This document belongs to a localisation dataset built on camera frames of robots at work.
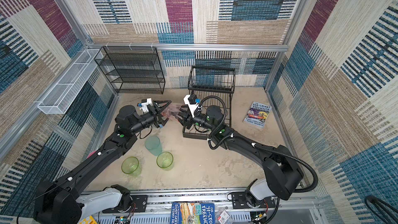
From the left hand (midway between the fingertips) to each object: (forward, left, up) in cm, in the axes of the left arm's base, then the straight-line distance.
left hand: (173, 106), depth 70 cm
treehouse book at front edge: (-36, -8, -29) cm, 47 cm away
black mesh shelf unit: (+46, +35, -14) cm, 60 cm away
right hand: (0, -2, -3) cm, 3 cm away
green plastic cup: (-12, +8, -31) cm, 34 cm away
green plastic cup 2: (-14, +26, -31) cm, 42 cm away
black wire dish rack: (+35, -18, -21) cm, 45 cm away
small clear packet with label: (-38, -21, -30) cm, 53 cm away
